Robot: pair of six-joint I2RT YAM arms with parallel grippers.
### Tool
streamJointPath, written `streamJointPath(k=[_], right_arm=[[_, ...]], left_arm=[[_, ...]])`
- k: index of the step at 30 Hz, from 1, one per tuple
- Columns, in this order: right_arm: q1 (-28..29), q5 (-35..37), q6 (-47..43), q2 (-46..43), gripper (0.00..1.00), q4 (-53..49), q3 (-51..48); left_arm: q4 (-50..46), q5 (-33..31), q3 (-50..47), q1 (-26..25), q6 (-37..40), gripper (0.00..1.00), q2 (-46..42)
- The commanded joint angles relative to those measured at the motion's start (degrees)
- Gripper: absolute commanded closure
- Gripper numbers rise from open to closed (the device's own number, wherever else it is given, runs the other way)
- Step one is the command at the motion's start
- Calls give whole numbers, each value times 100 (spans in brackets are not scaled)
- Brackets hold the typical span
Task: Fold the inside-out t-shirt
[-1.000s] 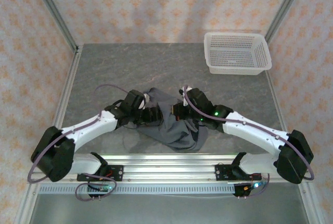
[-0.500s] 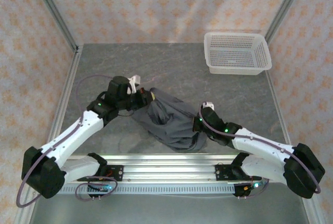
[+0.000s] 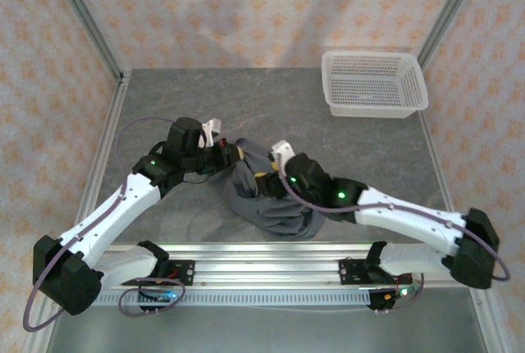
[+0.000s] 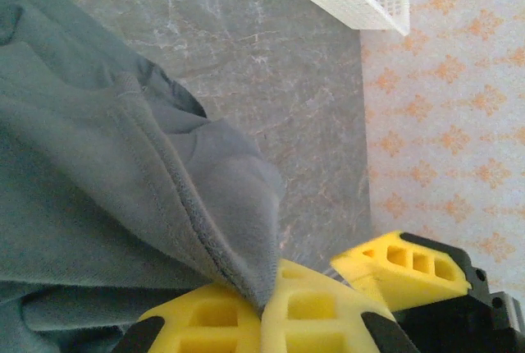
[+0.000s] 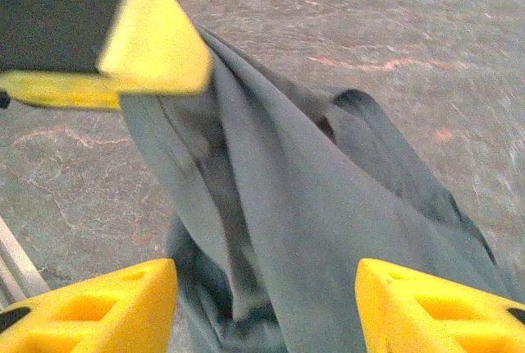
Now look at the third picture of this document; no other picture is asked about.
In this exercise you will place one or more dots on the grey t-shirt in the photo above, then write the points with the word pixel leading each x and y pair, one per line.
pixel 279 221

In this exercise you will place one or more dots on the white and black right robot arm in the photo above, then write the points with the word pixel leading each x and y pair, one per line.
pixel 410 221

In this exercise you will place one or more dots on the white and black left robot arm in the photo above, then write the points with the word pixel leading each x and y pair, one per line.
pixel 115 213

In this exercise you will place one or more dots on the white perforated plastic basket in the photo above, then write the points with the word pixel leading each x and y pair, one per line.
pixel 369 113

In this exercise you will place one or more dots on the small green-lit circuit board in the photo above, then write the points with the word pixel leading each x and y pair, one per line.
pixel 162 296
pixel 400 293

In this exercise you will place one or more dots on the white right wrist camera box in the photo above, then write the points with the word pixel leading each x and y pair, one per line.
pixel 283 149

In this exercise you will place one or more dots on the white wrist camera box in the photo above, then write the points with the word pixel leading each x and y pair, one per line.
pixel 212 127
pixel 283 149

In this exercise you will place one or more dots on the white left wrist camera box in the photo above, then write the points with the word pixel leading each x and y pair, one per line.
pixel 212 127

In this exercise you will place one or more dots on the aluminium table side rail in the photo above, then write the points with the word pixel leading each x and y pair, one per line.
pixel 437 164
pixel 110 131

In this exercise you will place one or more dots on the wide aluminium mounting rail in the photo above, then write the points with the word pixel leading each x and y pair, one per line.
pixel 266 264

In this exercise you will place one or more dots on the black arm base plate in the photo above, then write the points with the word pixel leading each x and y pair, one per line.
pixel 184 273
pixel 352 271

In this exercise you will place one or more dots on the aluminium frame post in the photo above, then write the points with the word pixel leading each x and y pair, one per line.
pixel 86 20
pixel 449 12

